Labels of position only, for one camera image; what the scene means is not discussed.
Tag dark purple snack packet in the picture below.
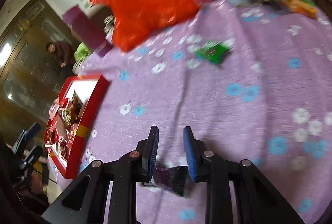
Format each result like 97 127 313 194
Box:
141 165 194 197

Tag green snack packet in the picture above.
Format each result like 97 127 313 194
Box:
195 41 231 65

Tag red gift box tray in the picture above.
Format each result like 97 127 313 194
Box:
43 74 110 179

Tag gold brown snack packet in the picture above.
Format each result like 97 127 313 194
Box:
57 91 84 129

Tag brown wooden glass doors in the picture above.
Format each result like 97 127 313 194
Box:
1 0 79 145

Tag seated person dark coat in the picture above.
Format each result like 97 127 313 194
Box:
46 41 75 78

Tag purple floral tablecloth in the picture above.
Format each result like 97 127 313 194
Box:
80 0 331 223

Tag green jacket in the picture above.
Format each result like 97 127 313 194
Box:
74 42 92 62

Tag purple thermos bottle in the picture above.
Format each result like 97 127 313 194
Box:
62 6 112 57

